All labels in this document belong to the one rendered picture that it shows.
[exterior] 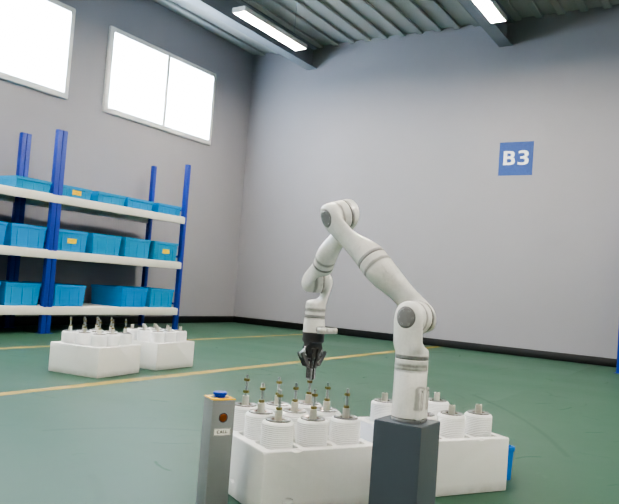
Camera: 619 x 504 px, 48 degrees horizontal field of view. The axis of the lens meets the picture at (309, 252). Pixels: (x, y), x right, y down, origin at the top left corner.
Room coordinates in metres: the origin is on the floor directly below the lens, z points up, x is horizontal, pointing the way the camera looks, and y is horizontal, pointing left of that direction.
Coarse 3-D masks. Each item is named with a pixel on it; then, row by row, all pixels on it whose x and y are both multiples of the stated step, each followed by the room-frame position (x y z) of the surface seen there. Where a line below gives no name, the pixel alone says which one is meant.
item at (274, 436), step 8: (264, 424) 2.01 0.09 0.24; (272, 424) 2.00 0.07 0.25; (280, 424) 2.00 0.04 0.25; (288, 424) 2.01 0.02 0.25; (264, 432) 2.01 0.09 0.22; (272, 432) 1.99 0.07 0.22; (280, 432) 1.99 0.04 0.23; (288, 432) 2.00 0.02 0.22; (264, 440) 2.01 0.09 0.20; (272, 440) 1.99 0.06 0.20; (280, 440) 1.99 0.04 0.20; (288, 440) 2.01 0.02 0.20; (272, 448) 1.99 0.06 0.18; (280, 448) 1.99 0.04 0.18; (288, 448) 2.01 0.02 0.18
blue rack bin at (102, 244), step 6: (90, 234) 6.98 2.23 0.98; (96, 234) 6.99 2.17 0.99; (102, 234) 7.06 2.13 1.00; (90, 240) 6.99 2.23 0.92; (96, 240) 7.00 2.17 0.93; (102, 240) 7.07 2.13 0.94; (108, 240) 7.13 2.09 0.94; (114, 240) 7.20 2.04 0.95; (120, 240) 7.27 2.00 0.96; (90, 246) 6.99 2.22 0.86; (96, 246) 7.01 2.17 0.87; (102, 246) 7.08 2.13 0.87; (108, 246) 7.14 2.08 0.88; (114, 246) 7.21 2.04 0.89; (90, 252) 6.99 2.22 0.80; (96, 252) 7.02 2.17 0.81; (102, 252) 7.09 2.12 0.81; (108, 252) 7.15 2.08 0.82; (114, 252) 7.21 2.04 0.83
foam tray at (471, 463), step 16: (368, 432) 2.46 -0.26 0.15; (448, 448) 2.27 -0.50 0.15; (464, 448) 2.30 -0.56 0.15; (480, 448) 2.33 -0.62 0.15; (496, 448) 2.36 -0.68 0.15; (448, 464) 2.27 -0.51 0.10; (464, 464) 2.30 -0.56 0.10; (480, 464) 2.33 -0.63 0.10; (496, 464) 2.36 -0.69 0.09; (448, 480) 2.27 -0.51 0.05; (464, 480) 2.30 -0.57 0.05; (480, 480) 2.33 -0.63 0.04; (496, 480) 2.36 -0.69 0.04
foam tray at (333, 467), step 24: (240, 432) 2.17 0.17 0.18; (240, 456) 2.07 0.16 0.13; (264, 456) 1.94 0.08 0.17; (288, 456) 1.97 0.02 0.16; (312, 456) 2.01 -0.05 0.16; (336, 456) 2.05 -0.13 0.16; (360, 456) 2.09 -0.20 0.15; (240, 480) 2.06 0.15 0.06; (264, 480) 1.94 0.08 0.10; (288, 480) 1.98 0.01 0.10; (312, 480) 2.01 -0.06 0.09; (336, 480) 2.05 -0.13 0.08; (360, 480) 2.10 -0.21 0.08
